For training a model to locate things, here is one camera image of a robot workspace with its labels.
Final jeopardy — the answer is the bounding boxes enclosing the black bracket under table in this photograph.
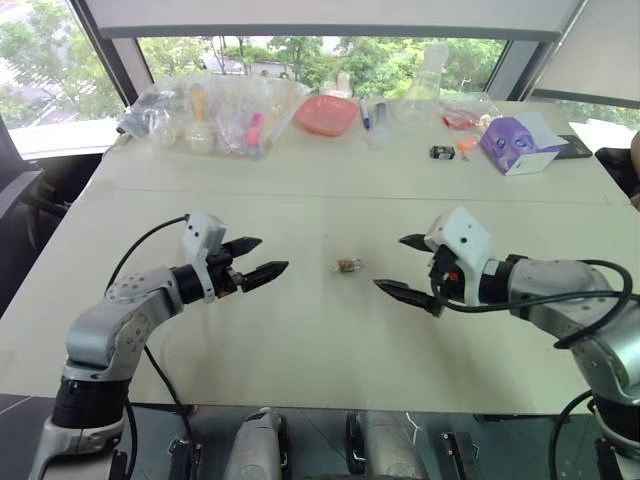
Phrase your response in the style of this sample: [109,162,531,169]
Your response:
[438,430,475,480]
[167,435,203,480]

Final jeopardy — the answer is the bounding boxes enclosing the pale yellow round bottle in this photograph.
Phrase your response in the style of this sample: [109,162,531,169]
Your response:
[183,83,219,154]

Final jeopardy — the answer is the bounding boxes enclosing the black smartphone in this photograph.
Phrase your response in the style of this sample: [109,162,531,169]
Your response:
[553,133,594,162]

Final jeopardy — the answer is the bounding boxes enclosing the pink square plastic plate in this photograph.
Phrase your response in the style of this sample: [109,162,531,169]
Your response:
[294,94,359,137]

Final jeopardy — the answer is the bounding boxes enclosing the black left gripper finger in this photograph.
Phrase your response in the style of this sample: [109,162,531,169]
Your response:
[241,260,291,294]
[222,236,264,261]

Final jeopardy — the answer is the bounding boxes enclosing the silver rounded robot leg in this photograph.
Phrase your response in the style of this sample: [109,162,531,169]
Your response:
[346,408,430,480]
[233,406,292,480]

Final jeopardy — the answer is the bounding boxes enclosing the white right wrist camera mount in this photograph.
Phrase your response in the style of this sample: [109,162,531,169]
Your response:
[423,206,495,307]

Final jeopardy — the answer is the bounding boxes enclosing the black office chair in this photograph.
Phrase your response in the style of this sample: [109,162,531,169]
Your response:
[0,115,104,324]

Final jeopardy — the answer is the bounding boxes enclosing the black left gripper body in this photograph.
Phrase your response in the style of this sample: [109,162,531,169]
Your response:
[204,242,250,300]

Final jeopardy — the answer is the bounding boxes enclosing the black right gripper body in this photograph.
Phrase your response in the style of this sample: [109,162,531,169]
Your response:
[427,247,465,305]

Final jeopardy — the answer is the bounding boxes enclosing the pile of clear plastic bags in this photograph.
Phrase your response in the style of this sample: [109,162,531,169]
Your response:
[118,74,312,162]

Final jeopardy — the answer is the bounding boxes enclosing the purple and white tissue box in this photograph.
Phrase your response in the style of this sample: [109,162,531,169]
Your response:
[479,111,570,178]

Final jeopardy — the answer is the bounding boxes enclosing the small clear bottles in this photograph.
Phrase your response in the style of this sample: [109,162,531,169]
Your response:
[318,71,355,100]

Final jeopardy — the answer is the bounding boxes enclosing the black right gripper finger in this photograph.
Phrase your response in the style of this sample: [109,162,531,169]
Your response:
[397,233,429,254]
[373,279,447,318]

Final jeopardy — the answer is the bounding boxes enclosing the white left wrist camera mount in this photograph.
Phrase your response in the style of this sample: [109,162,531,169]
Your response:
[181,210,228,304]

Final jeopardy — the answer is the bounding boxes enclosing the red item in clear bag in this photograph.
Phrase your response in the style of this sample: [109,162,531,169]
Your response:
[439,98,497,133]

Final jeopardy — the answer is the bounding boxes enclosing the clear glass conical flask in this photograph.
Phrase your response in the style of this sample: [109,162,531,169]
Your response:
[391,43,452,129]

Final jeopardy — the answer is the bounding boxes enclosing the white roller blind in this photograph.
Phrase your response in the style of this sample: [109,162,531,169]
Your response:
[96,0,587,52]
[528,0,640,109]

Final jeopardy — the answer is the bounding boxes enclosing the pink plastic item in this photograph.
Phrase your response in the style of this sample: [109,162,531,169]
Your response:
[244,113,264,147]

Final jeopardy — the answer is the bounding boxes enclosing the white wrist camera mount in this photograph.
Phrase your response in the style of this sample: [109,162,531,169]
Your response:
[423,206,495,307]
[181,210,228,304]

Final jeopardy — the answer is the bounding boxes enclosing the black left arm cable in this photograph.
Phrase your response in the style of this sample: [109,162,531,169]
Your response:
[103,214,197,477]

